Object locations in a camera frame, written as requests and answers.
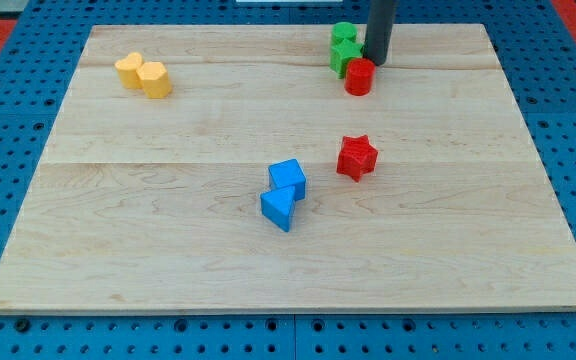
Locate red star block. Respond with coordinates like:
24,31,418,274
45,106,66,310
336,135,378,182

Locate green star block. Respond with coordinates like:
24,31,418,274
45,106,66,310
329,39,363,79

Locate blue cube block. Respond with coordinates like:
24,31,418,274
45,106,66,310
268,159,307,201

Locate blue triangle block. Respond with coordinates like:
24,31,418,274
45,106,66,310
260,186,295,232

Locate light wooden board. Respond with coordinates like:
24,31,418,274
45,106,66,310
0,24,576,315

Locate red cylinder block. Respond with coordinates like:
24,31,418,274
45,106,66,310
344,58,376,96

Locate green cylinder block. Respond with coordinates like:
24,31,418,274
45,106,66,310
330,22,357,46

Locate yellow hexagon block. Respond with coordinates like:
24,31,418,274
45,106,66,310
137,62,172,99

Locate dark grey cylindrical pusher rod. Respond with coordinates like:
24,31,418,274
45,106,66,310
363,0,399,66

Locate yellow heart block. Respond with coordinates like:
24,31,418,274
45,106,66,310
114,52,144,89

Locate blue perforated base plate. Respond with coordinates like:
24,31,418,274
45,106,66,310
0,0,576,359

